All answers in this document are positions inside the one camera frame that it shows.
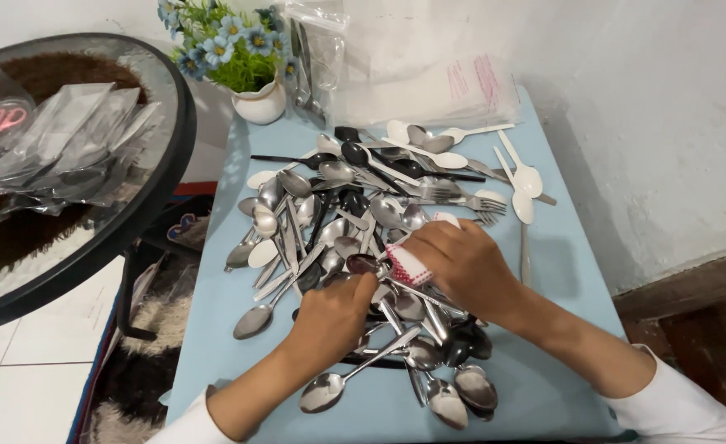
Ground person's right hand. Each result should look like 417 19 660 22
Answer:
399 218 525 317

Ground person's left hand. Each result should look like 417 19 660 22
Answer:
288 272 380 373

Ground single steel spoon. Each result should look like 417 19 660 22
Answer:
345 253 391 278

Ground pile of mixed cutlery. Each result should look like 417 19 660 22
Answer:
224 120 558 432

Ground stack of empty clear bags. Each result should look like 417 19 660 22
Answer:
332 53 521 130

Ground clear bag holding cutlery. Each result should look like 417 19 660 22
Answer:
281 2 350 128

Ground white pot with blue flowers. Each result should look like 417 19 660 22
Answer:
156 0 302 126

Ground round glass table black rim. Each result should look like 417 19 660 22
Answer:
0 32 198 344

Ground shaggy brown and white rug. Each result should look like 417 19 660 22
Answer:
67 196 216 444

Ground person's white right sleeve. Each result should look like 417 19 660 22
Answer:
602 344 726 444

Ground person's white sleeve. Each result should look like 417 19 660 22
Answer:
146 385 242 444
602 344 726 444

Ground person's white left sleeve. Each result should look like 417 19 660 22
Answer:
146 385 242 444

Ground heap of bagged cutlery sets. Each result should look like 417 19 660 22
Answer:
0 83 164 223

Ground pink scissors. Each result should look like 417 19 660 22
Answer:
0 106 29 133

